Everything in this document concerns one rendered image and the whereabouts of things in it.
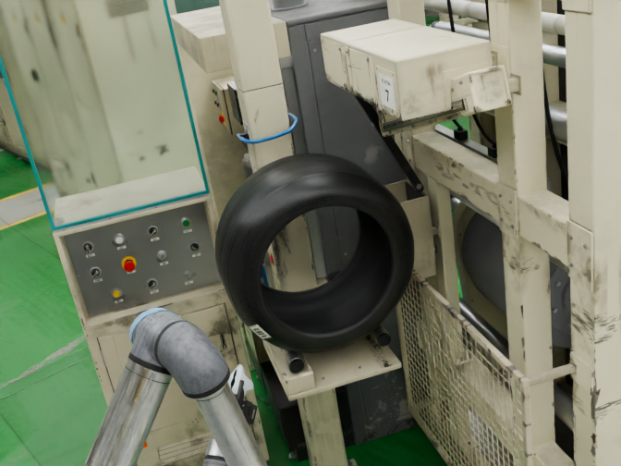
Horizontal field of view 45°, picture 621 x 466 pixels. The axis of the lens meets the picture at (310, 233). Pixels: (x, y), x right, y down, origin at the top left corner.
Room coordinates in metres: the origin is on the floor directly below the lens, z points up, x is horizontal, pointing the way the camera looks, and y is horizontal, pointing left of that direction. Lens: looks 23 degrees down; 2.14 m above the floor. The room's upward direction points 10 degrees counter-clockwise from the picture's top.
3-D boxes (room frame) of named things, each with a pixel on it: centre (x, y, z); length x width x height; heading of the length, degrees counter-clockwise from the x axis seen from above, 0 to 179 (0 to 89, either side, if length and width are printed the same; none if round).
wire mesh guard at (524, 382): (1.96, -0.36, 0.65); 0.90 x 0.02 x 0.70; 12
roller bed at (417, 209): (2.41, -0.32, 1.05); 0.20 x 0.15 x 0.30; 12
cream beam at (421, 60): (2.05, -0.31, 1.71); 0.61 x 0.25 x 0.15; 12
